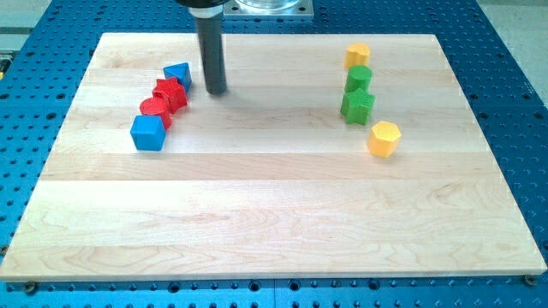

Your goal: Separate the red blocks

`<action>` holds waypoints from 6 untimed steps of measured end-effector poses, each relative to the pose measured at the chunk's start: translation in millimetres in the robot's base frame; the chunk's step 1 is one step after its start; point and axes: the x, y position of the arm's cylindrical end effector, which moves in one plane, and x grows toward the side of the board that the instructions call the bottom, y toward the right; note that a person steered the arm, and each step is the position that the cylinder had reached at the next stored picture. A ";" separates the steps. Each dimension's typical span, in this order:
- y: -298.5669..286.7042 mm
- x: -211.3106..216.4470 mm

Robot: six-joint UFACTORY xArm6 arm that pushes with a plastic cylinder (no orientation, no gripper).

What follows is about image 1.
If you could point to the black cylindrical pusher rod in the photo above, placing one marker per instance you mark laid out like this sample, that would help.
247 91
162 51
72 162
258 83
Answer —
208 18

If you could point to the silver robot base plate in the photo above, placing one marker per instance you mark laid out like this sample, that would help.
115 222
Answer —
268 9

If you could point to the green star block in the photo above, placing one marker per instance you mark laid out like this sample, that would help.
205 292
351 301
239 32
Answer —
357 106

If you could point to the blue cube block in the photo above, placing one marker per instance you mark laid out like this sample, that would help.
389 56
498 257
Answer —
148 133

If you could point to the blue perforated metal table plate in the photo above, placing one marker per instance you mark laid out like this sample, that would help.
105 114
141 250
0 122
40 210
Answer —
43 79

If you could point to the yellow heart block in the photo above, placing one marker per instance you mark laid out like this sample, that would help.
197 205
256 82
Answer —
357 54

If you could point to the blue triangular block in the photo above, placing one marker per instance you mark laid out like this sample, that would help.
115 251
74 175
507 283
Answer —
181 71

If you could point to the green cylinder block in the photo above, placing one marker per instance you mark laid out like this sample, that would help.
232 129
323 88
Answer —
358 77

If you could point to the red star block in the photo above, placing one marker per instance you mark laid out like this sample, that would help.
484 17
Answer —
172 92

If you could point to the yellow hexagon block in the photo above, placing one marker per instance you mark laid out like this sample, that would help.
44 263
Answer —
384 139

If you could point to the red cylinder block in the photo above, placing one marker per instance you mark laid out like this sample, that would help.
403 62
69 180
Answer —
157 107

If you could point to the light wooden board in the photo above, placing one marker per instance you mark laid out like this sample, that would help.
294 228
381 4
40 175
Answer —
268 180

